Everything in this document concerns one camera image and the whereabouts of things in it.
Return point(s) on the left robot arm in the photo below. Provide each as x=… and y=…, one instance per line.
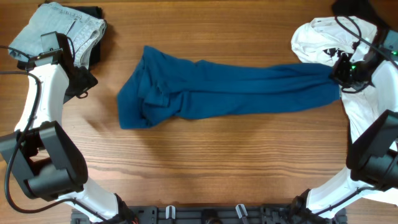
x=44, y=167

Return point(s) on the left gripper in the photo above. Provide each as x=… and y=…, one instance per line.
x=87, y=79

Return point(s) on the blue polo shirt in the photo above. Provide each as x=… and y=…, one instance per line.
x=163, y=86

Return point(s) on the folded black garment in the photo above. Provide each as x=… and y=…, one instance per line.
x=96, y=46

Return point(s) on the black printed garment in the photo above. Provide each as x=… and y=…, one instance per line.
x=364, y=10

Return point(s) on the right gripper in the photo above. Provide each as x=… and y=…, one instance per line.
x=342, y=73

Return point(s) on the white t-shirt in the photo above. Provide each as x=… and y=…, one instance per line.
x=325, y=39

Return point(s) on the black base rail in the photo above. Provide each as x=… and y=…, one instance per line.
x=265, y=214

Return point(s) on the folded light blue jeans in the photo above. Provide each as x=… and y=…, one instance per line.
x=62, y=31

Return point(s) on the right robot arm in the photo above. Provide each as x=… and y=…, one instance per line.
x=370, y=171

